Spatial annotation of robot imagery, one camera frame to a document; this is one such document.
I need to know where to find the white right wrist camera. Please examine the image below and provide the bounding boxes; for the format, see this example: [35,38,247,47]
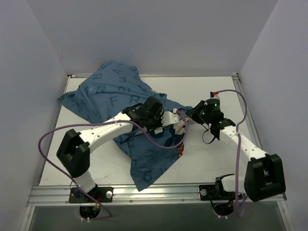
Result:
[210,91,220,100]

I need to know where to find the blue letter-print pillowcase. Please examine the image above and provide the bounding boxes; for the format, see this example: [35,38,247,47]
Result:
[58,62,191,191]

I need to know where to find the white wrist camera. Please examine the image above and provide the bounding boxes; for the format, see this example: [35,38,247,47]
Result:
[161,108,180,127]
[210,91,220,100]

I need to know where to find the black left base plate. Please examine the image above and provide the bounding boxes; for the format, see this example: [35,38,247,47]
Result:
[68,185,114,204]

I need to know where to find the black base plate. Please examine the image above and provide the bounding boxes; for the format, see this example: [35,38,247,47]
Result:
[68,185,114,204]
[198,184,235,201]

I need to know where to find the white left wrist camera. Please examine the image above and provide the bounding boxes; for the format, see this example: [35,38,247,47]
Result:
[161,108,180,127]

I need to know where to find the white pillow with print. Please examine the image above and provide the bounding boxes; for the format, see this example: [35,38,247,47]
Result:
[137,115,188,161]

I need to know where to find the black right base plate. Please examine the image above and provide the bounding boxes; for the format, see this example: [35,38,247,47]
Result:
[198,184,235,201]

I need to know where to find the aluminium front rail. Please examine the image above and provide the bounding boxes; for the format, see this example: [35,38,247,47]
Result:
[26,181,287,207]

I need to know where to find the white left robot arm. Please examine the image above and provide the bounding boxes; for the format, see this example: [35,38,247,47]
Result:
[56,97,163,202]

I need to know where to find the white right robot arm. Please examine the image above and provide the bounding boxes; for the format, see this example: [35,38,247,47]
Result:
[186,98,286,202]

